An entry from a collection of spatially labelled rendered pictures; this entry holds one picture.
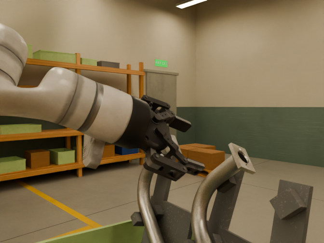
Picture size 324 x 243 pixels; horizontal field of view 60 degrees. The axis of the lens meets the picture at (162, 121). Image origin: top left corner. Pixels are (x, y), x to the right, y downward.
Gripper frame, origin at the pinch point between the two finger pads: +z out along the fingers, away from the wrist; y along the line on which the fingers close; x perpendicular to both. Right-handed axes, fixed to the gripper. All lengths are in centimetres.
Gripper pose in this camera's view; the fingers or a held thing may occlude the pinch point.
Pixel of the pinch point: (191, 146)
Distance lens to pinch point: 47.8
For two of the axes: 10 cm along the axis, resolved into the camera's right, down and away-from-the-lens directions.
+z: 8.0, 3.3, 5.1
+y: -1.6, -7.0, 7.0
